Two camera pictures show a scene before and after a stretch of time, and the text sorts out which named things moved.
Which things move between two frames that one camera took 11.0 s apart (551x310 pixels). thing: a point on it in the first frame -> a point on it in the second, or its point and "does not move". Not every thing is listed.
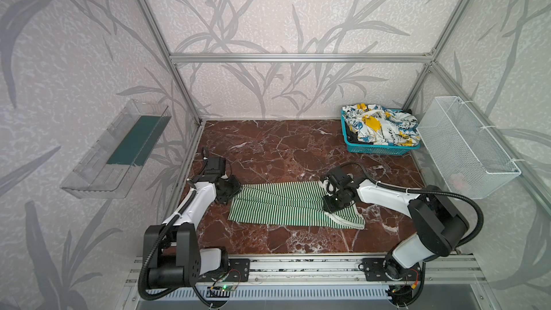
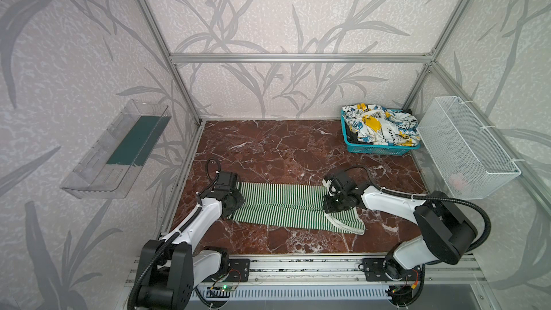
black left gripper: x=230 y=188 -> x=234 y=206
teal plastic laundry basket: x=378 y=149 does not move
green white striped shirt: x=294 y=204 does not move
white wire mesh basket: x=471 y=159 does not move
